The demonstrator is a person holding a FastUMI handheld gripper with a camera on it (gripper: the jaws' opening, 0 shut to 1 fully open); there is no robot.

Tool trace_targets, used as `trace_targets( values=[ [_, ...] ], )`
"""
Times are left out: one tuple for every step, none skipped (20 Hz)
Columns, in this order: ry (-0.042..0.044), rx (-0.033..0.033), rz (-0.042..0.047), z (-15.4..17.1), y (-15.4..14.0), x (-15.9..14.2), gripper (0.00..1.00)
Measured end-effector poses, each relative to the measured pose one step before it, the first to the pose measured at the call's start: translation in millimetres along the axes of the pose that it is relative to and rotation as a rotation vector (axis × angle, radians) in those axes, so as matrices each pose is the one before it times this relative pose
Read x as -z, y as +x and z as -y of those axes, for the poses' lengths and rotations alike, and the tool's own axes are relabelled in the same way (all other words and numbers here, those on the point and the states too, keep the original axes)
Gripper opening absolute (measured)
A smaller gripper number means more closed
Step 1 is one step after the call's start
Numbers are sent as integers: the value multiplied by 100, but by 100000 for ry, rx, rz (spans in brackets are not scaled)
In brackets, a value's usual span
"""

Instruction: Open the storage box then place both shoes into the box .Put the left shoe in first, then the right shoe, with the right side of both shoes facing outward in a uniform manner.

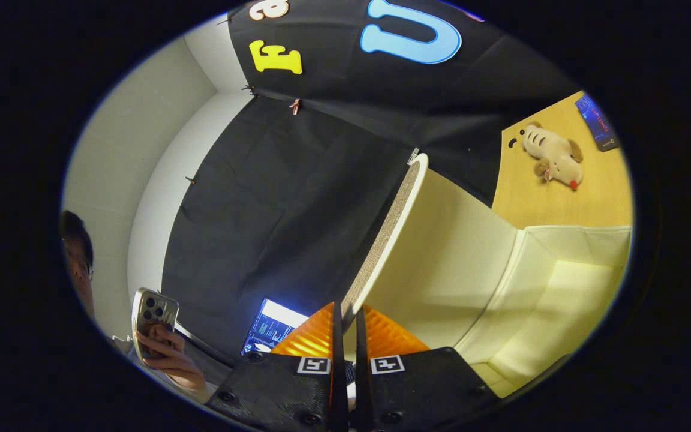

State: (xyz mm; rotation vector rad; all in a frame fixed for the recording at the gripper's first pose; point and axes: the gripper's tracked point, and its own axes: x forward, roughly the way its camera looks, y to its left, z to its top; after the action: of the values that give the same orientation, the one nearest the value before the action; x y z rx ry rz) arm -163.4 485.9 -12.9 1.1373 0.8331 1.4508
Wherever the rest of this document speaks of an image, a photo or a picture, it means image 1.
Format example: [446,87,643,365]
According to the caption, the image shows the silver smartphone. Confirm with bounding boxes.
[131,287,180,364]

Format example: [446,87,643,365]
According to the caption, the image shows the black backdrop cloth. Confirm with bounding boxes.
[161,0,583,361]

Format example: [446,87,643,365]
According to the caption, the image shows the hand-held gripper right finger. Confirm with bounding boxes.
[354,304,500,432]

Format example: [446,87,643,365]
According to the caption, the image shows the beige plush toy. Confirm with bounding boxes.
[506,121,585,192]

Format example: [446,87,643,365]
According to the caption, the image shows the lit laptop screen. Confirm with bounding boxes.
[240,298,311,356]

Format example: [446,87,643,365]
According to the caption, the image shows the blue cover book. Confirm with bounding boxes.
[575,93,621,152]

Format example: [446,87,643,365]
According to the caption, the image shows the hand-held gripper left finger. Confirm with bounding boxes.
[203,301,350,432]

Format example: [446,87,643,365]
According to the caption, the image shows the cream fabric storage box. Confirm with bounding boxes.
[340,153,633,400]

